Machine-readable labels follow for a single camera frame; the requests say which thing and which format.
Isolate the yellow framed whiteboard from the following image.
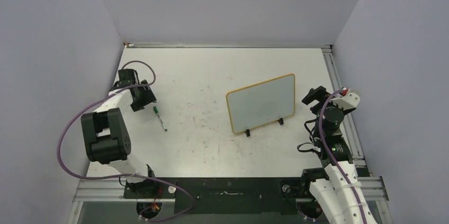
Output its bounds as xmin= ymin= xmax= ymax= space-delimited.
xmin=226 ymin=73 xmax=296 ymax=137

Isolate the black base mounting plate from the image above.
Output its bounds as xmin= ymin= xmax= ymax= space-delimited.
xmin=123 ymin=177 xmax=323 ymax=218

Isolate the green capped whiteboard marker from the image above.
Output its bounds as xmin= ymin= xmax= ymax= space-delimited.
xmin=153 ymin=106 xmax=168 ymax=132

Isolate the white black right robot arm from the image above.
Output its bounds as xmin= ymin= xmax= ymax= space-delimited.
xmin=299 ymin=86 xmax=376 ymax=223

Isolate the aluminium back rail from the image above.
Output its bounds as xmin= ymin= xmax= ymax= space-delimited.
xmin=124 ymin=43 xmax=331 ymax=49

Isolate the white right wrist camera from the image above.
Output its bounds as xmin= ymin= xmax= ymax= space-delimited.
xmin=330 ymin=87 xmax=361 ymax=113

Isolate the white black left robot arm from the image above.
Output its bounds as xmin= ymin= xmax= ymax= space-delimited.
xmin=80 ymin=69 xmax=158 ymax=198

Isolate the aluminium right side rail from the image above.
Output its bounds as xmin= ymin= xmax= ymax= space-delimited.
xmin=322 ymin=46 xmax=366 ymax=166

